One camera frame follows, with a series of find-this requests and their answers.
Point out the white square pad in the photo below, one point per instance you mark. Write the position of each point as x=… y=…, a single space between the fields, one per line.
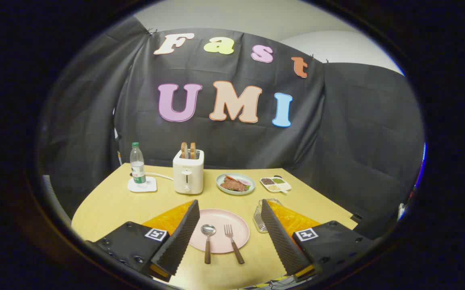
x=149 y=187

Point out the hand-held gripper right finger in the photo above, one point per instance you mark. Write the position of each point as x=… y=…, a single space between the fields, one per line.
x=280 y=237

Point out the pink ham slice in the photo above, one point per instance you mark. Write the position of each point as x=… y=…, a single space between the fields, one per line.
x=244 y=182

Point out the light green plate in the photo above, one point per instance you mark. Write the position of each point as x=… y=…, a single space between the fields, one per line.
x=221 y=187

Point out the clear cutlery drainer basket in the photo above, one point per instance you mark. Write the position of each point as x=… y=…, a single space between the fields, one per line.
x=258 y=219

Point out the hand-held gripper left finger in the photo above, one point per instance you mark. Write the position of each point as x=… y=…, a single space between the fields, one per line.
x=182 y=237

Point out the brown meat slices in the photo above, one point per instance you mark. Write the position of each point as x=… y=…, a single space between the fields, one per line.
x=233 y=185

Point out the pink plate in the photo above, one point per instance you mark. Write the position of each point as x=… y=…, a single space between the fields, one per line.
x=220 y=219

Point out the black table bracket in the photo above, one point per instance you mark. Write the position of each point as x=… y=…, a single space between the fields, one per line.
x=356 y=217

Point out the white divided seed dish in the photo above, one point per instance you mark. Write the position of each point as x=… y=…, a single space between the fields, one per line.
x=275 y=184

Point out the toast slice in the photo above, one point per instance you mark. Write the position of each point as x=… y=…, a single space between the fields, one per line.
x=184 y=150
x=192 y=150

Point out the white toaster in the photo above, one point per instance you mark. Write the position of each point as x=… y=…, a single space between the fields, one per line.
x=188 y=175

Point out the clear plastic water bottle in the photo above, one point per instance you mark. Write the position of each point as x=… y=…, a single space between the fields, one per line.
x=137 y=165

